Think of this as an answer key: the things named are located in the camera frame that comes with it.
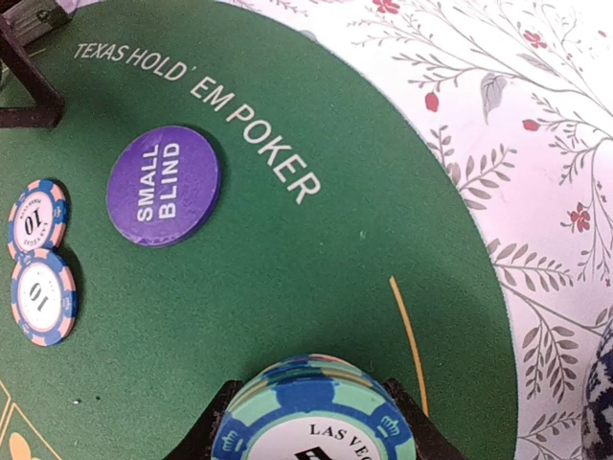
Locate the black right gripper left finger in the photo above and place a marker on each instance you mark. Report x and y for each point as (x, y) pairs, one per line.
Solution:
(197, 444)

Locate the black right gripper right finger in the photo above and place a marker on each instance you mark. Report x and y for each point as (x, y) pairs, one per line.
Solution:
(430, 443)

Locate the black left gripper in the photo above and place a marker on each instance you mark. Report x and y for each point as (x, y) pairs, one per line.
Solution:
(22, 23)

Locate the blue green chip stack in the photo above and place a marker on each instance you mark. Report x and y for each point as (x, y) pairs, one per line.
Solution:
(313, 407)

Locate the blue peach 10 chip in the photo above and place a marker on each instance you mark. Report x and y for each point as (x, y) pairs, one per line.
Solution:
(44, 297)
(38, 219)

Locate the purple small blind button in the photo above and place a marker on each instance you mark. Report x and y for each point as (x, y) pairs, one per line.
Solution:
(164, 186)

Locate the red patterned small bowl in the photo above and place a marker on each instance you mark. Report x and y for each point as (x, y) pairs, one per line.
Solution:
(596, 421)

